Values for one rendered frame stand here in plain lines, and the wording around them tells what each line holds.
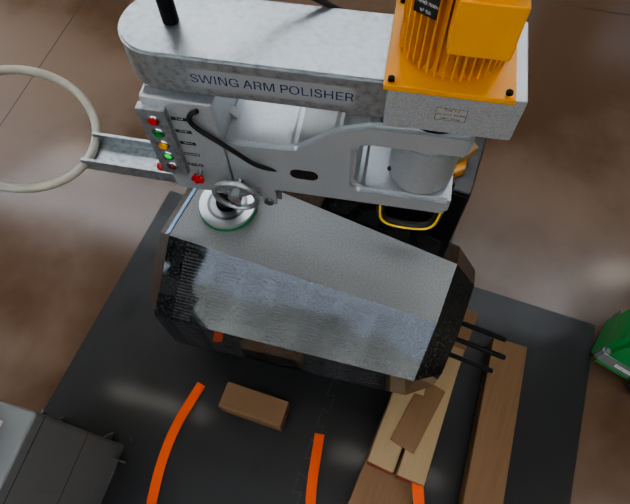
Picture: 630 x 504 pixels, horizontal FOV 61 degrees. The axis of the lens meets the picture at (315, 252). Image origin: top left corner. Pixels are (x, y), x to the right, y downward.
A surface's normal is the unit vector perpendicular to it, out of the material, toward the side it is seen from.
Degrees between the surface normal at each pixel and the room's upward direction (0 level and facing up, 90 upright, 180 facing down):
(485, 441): 0
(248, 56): 0
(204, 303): 45
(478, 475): 0
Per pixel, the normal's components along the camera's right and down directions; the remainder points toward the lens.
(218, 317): -0.25, 0.28
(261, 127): -0.09, -0.46
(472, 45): -0.18, 0.88
